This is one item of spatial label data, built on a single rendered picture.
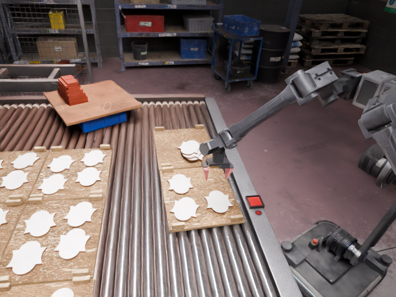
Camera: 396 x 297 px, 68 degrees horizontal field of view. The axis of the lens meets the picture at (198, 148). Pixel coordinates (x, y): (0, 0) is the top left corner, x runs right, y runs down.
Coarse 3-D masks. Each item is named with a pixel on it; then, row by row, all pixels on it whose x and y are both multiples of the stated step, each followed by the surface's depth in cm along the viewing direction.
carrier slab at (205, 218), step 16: (160, 176) 156; (192, 176) 157; (208, 176) 158; (224, 176) 159; (192, 192) 147; (208, 192) 148; (224, 192) 148; (192, 224) 130; (208, 224) 131; (224, 224) 132
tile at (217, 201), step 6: (210, 192) 146; (216, 192) 147; (204, 198) 144; (210, 198) 143; (216, 198) 143; (222, 198) 143; (210, 204) 139; (216, 204) 140; (222, 204) 140; (228, 204) 140; (216, 210) 136; (222, 210) 137
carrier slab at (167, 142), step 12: (156, 132) 191; (168, 132) 192; (180, 132) 193; (192, 132) 194; (204, 132) 195; (156, 144) 180; (168, 144) 180; (180, 144) 181; (168, 156) 171; (180, 156) 171; (204, 156) 173; (180, 168) 163
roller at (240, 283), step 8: (192, 104) 232; (192, 112) 220; (192, 120) 212; (224, 232) 130; (224, 240) 128; (232, 240) 127; (232, 248) 123; (232, 256) 120; (232, 264) 118; (232, 272) 116; (240, 272) 114; (240, 280) 112; (240, 288) 109; (240, 296) 107; (248, 296) 107
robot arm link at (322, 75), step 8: (320, 64) 100; (328, 64) 100; (304, 72) 100; (312, 72) 99; (320, 72) 99; (328, 72) 100; (296, 80) 101; (304, 80) 99; (312, 80) 99; (320, 80) 99; (328, 80) 98; (336, 80) 99; (304, 88) 100; (312, 88) 99; (320, 88) 99; (328, 88) 114; (304, 96) 100; (320, 96) 129; (328, 96) 127; (336, 96) 130; (328, 104) 134
